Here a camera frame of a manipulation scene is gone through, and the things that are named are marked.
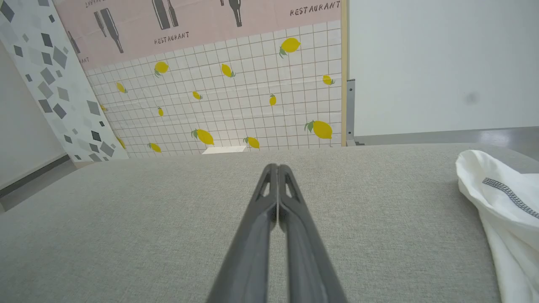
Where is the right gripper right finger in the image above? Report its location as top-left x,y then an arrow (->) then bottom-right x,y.
278,164 -> 348,303

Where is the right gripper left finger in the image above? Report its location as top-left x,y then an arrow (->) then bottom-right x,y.
206,164 -> 279,303

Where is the white long-sleeve shirt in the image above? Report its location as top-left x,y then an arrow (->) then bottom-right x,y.
456,149 -> 539,303

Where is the white box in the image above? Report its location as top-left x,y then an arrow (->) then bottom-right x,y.
202,146 -> 248,155

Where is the grey fabric sofa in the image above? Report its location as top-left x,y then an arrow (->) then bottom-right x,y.
0,142 -> 539,303

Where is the lemon print tile panel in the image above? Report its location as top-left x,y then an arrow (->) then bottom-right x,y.
86,20 -> 342,159

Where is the grey metal partition support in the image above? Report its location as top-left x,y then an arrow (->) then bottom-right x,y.
346,79 -> 366,147

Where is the pink restaurant print sheet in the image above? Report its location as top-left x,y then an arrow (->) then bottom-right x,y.
53,0 -> 342,71

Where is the grey geometric pattern panel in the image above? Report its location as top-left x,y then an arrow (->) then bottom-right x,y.
0,0 -> 129,163

